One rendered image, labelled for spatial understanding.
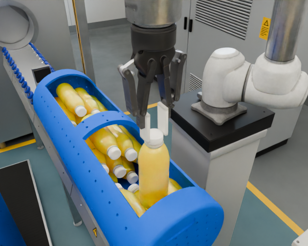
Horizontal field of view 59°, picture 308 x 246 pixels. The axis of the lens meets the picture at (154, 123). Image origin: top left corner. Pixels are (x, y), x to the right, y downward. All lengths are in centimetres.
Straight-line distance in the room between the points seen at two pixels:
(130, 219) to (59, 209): 165
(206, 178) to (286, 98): 47
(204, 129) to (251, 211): 125
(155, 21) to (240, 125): 83
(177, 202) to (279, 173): 205
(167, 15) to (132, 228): 45
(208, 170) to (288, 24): 63
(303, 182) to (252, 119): 149
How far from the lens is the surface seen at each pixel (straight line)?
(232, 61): 110
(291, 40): 102
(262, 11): 220
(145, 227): 63
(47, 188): 245
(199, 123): 117
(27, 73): 206
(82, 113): 108
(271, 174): 260
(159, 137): 57
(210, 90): 114
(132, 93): 48
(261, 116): 126
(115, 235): 71
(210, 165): 120
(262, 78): 106
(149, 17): 42
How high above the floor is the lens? 174
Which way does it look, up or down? 36 degrees down
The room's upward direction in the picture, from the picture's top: straight up
